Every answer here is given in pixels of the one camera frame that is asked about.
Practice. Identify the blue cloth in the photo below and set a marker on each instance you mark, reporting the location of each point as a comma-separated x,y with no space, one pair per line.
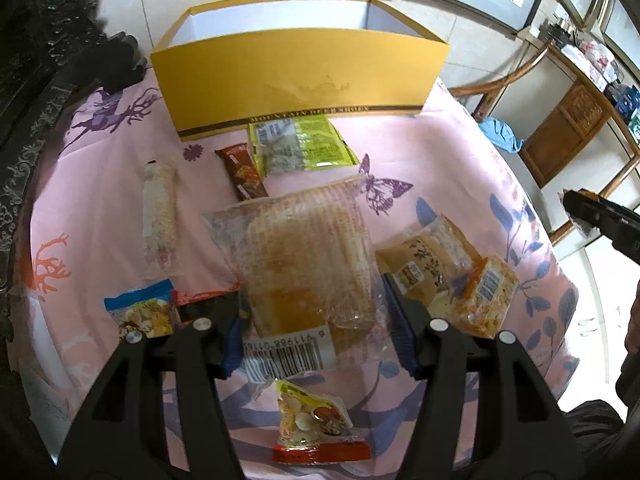
500,135

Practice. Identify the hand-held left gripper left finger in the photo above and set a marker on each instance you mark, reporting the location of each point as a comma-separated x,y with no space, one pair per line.
232,350

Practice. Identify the clear bagged bread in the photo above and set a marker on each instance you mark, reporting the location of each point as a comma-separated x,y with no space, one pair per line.
305,260

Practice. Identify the dark red snack packet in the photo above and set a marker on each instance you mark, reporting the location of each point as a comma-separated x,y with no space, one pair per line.
205,302

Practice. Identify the brown snack packet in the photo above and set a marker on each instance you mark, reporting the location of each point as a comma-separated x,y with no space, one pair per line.
242,172

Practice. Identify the blue box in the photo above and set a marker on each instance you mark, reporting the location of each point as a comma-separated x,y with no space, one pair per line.
625,102

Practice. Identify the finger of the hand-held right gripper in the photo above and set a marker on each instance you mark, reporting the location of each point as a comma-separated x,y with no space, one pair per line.
587,207

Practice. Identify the small yellow-green snack packet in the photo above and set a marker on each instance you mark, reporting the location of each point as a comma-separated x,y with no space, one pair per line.
310,420

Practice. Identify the person's leg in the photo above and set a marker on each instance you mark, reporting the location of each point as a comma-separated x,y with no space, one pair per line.
597,420

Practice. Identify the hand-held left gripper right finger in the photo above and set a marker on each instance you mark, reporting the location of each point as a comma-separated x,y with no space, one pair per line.
400,330

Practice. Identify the long white rice-cracker packet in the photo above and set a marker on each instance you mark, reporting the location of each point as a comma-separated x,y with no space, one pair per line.
159,210

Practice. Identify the yellow cardboard box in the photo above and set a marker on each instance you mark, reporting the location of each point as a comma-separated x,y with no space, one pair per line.
300,75

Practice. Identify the dark carved wooden furniture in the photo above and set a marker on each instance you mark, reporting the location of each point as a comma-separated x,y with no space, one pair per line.
30,85

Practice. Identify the tan snack packet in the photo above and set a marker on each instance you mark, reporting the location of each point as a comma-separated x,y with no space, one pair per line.
425,260

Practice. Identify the wooden chair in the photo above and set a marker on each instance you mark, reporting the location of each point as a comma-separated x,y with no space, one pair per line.
505,80

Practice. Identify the wooden side table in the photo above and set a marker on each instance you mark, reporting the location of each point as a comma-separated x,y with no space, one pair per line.
570,120

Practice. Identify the green snack packet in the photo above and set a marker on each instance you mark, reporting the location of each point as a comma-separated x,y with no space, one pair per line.
310,145

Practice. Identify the orange crispy snack packet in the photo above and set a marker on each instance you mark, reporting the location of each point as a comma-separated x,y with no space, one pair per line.
485,300

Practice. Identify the white plastic bag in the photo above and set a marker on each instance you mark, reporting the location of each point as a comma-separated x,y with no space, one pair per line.
597,57

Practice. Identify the small blue snack packet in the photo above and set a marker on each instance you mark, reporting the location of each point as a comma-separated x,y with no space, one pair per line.
145,312

